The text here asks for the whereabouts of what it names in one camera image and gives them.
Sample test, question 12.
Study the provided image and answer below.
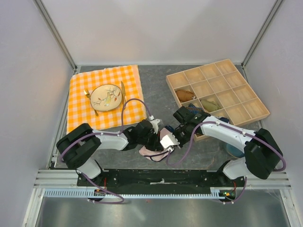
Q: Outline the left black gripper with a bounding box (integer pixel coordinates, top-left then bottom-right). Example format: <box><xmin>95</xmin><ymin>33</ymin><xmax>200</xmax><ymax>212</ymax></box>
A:
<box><xmin>138</xmin><ymin>130</ymin><xmax>163</xmax><ymax>152</ymax></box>

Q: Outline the pink underwear navy trim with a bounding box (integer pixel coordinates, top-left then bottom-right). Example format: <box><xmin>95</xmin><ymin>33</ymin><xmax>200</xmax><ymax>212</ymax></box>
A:
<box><xmin>139</xmin><ymin>126</ymin><xmax>173</xmax><ymax>162</ymax></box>

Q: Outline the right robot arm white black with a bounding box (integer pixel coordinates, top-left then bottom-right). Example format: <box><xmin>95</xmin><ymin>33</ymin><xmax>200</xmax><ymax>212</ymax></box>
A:
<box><xmin>173</xmin><ymin>107</ymin><xmax>286</xmax><ymax>186</ymax></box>

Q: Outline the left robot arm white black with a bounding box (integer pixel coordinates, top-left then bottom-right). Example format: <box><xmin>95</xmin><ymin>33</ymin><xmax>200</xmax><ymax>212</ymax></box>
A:
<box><xmin>56</xmin><ymin>119</ymin><xmax>162</xmax><ymax>186</ymax></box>

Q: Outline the striped rolled sock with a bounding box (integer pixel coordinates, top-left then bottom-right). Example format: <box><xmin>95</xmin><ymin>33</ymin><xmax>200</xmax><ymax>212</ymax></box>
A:
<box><xmin>186</xmin><ymin>104</ymin><xmax>203</xmax><ymax>114</ymax></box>

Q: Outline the brown rolled cloth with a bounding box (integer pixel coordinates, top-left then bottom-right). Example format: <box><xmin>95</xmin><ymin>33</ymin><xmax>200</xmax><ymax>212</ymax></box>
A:
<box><xmin>176</xmin><ymin>89</ymin><xmax>196</xmax><ymax>102</ymax></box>

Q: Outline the olive rolled cloth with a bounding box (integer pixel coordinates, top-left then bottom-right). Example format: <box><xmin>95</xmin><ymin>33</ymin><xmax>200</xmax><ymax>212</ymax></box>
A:
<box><xmin>200</xmin><ymin>99</ymin><xmax>221</xmax><ymax>113</ymax></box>

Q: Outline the navy rolled cloth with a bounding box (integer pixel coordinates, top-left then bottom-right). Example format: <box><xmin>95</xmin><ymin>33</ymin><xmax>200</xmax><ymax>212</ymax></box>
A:
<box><xmin>216</xmin><ymin>116</ymin><xmax>230</xmax><ymax>123</ymax></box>

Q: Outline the blue ceramic bowl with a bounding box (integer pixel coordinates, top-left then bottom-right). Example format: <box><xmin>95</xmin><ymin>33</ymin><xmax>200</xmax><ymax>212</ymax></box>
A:
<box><xmin>226</xmin><ymin>144</ymin><xmax>245</xmax><ymax>158</ymax></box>

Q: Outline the wooden compartment tray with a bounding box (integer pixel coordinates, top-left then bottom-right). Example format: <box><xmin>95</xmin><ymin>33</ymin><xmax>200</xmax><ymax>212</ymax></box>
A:
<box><xmin>165</xmin><ymin>59</ymin><xmax>271</xmax><ymax>142</ymax></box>

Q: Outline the orange white checkered cloth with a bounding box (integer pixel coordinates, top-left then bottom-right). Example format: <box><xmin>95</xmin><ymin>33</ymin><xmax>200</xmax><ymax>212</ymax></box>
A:
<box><xmin>66</xmin><ymin>65</ymin><xmax>147</xmax><ymax>133</ymax></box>

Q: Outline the gold knife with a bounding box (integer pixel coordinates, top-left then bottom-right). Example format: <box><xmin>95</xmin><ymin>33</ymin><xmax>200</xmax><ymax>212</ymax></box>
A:
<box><xmin>121</xmin><ymin>81</ymin><xmax>126</xmax><ymax>110</ymax></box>

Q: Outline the beige floral plate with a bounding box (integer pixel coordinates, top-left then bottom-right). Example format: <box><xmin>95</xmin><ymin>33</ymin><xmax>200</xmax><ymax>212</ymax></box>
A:
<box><xmin>90</xmin><ymin>84</ymin><xmax>123</xmax><ymax>112</ymax></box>

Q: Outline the gold fork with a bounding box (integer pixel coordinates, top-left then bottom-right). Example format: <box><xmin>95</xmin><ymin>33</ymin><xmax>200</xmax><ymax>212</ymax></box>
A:
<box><xmin>83</xmin><ymin>89</ymin><xmax>98</xmax><ymax>116</ymax></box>

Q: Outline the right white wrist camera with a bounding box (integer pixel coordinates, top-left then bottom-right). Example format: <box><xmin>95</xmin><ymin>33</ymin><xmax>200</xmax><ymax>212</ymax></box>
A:
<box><xmin>160</xmin><ymin>133</ymin><xmax>180</xmax><ymax>152</ymax></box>

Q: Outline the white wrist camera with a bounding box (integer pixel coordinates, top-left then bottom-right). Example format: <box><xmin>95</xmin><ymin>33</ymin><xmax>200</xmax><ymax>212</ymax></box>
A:
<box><xmin>149</xmin><ymin>115</ymin><xmax>164</xmax><ymax>134</ymax></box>
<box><xmin>160</xmin><ymin>133</ymin><xmax>180</xmax><ymax>152</ymax></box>

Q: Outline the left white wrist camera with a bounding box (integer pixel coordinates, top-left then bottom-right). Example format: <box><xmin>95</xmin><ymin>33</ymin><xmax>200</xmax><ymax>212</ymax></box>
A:
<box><xmin>149</xmin><ymin>115</ymin><xmax>164</xmax><ymax>134</ymax></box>

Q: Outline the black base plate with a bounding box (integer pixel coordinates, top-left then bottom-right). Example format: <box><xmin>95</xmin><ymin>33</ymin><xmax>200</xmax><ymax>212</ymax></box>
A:
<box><xmin>92</xmin><ymin>169</ymin><xmax>245</xmax><ymax>195</ymax></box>

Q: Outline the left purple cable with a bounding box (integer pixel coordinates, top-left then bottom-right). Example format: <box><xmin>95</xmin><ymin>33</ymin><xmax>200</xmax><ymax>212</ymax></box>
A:
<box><xmin>59</xmin><ymin>98</ymin><xmax>154</xmax><ymax>164</ymax></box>

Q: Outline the white slotted cable duct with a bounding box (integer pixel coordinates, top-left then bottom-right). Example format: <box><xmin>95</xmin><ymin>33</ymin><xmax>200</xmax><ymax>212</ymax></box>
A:
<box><xmin>44</xmin><ymin>188</ymin><xmax>225</xmax><ymax>199</ymax></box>

